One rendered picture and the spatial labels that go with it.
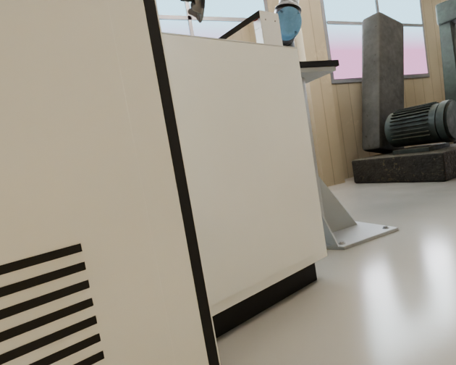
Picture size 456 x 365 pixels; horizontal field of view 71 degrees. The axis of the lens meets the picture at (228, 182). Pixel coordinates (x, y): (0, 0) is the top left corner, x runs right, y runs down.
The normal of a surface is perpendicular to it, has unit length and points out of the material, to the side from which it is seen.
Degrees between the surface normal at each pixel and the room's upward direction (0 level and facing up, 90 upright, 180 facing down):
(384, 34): 90
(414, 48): 90
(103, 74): 90
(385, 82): 90
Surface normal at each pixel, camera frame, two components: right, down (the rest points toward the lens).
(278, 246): 0.60, -0.04
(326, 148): 0.42, 0.00
